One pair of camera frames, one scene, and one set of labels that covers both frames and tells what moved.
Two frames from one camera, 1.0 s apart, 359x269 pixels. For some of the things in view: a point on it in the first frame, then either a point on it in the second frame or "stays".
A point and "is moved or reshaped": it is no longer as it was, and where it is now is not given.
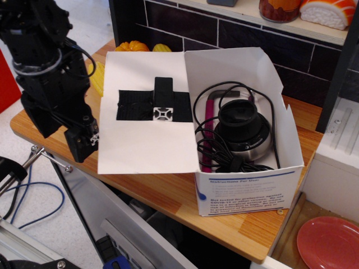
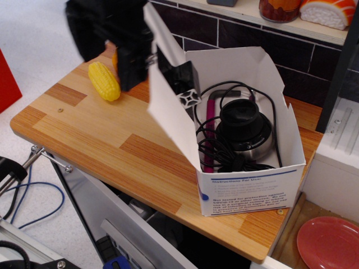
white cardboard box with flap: (146, 124) is moved or reshaped
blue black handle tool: (111, 256) stays
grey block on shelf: (224, 3) stays
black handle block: (163, 109) -> (182, 79)
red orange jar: (279, 11) stays
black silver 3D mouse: (245, 133) stays
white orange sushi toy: (337, 14) stays
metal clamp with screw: (10, 172) stays
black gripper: (54, 95) -> (124, 23)
